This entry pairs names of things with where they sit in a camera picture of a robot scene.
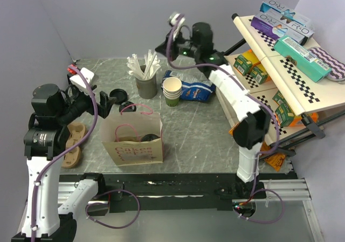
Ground stack of green paper cups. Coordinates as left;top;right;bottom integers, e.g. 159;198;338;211
163;77;182;107

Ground pink paper gift bag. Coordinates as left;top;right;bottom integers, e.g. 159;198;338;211
100;103;163;167

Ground purple cable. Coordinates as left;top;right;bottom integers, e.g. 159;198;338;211
165;13;285;224
30;66;141;242

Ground blue chips bag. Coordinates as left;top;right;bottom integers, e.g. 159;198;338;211
161;70;216;102

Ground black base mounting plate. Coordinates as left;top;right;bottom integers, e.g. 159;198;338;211
72;172;267;213

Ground green box lower shelf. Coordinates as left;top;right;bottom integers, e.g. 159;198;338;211
272;91;295;127

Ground teal box with barcode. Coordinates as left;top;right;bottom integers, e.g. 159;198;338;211
274;36;332;83

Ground beige tiered shelf rack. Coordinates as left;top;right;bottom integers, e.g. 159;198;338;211
226;13;344;130

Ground stack of black lids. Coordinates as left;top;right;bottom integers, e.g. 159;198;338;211
109;88;128;105

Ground green yellow box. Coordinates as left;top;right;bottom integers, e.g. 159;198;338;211
233;50;260;76
250;64;271;85

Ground aluminium rail frame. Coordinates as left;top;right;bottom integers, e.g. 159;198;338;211
57;173;324;241

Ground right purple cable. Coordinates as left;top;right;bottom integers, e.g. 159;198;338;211
165;13;285;224

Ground orange snack packet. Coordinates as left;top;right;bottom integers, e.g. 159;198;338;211
229;124;287;172

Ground green yellow box upper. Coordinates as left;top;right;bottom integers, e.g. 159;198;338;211
233;50;260;76

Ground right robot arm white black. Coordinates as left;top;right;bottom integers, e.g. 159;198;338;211
155;22;271;198

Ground purple toothpaste box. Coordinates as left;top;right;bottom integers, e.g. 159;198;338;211
251;12;314;46

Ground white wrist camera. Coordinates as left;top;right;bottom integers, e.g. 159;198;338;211
68;65;99;94
168;12;185;41

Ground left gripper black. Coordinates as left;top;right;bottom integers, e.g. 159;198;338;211
56;84;115;124

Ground orange chips bag lower shelf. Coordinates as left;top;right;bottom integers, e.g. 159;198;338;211
289;113;319;127

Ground blue toothpaste box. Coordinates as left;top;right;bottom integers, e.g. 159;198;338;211
260;0;312;26

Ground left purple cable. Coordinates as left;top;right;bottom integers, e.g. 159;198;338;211
30;66;141;242

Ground black plastic cup lid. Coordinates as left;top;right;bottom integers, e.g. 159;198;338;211
140;134;160;142

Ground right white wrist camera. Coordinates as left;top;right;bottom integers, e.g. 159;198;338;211
168;12;185;41

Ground cardboard cup carrier tray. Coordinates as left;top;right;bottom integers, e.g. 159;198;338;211
60;122;87;169

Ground purple wavy striped pouch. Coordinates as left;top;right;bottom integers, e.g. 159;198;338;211
308;47;344;83

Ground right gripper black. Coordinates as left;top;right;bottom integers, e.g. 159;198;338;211
154;28;199;62

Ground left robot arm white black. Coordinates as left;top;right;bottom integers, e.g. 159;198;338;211
11;84;116;241

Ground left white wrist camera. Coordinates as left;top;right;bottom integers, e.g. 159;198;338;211
68;65;99;94

